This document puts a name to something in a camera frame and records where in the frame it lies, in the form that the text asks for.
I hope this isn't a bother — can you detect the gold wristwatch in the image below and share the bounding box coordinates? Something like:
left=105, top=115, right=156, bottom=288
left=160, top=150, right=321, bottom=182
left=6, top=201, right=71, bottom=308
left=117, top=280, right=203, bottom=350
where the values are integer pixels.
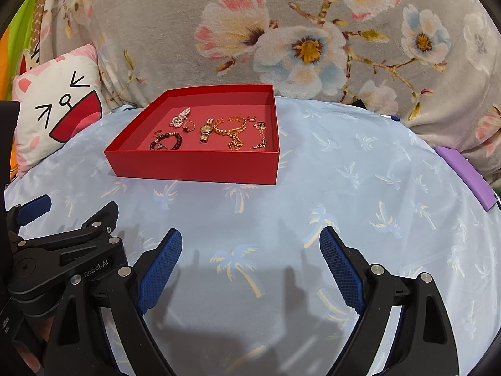
left=198, top=117, right=214, bottom=144

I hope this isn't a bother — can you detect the pearl hair clip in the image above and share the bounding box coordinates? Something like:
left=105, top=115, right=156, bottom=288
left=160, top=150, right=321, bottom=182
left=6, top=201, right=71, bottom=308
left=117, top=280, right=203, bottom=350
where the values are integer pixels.
left=169, top=107, right=192, bottom=128

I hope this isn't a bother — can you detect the grey floral blanket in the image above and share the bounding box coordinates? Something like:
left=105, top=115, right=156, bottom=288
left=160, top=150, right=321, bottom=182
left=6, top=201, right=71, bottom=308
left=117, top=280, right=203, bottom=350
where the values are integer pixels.
left=42, top=0, right=501, bottom=191

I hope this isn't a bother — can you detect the gold woven bangle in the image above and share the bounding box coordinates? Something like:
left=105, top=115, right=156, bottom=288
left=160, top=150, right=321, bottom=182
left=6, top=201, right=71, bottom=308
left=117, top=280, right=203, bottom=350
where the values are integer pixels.
left=212, top=115, right=248, bottom=136

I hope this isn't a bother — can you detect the dark wooden bead bracelet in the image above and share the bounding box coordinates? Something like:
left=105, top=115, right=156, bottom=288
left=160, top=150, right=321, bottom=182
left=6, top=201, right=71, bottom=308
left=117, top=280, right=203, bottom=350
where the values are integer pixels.
left=148, top=131, right=184, bottom=152

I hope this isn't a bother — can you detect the gold chain with dark flower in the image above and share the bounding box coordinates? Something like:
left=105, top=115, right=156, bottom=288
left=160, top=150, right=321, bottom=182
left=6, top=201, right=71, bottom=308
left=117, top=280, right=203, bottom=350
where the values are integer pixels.
left=251, top=121, right=270, bottom=150

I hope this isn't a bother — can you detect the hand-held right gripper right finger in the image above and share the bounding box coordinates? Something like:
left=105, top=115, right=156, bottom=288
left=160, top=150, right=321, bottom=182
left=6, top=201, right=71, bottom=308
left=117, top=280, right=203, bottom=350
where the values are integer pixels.
left=319, top=225, right=460, bottom=376

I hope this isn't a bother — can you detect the cartoon face pillow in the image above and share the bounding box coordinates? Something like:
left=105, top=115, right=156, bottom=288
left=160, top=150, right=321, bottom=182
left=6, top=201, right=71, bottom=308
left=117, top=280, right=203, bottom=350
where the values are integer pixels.
left=11, top=44, right=113, bottom=177

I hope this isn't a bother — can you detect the red cardboard box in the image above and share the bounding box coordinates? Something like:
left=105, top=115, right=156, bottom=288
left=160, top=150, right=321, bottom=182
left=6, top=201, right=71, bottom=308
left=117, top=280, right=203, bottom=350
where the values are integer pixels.
left=104, top=84, right=281, bottom=186

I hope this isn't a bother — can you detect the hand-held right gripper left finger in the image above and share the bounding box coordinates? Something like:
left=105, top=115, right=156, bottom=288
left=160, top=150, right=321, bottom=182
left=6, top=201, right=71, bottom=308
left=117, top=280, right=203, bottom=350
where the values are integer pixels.
left=46, top=227, right=184, bottom=376

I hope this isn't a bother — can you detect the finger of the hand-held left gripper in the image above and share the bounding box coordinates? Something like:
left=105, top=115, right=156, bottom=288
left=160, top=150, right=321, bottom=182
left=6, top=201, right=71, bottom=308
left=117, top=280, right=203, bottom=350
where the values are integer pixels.
left=6, top=194, right=53, bottom=239
left=18, top=201, right=120, bottom=249

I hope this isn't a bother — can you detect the blue palm print sheet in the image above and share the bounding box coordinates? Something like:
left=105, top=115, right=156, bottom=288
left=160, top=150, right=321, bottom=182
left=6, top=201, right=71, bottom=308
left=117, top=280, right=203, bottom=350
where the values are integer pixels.
left=4, top=96, right=501, bottom=376

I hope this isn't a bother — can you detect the green orange cloth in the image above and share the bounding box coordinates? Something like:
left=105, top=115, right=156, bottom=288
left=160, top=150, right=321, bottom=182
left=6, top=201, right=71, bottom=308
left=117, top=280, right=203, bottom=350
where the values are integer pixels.
left=0, top=0, right=57, bottom=104

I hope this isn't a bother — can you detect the purple mat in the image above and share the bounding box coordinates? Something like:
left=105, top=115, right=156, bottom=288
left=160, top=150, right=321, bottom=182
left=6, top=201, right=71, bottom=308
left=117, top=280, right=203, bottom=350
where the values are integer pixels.
left=434, top=145, right=500, bottom=213

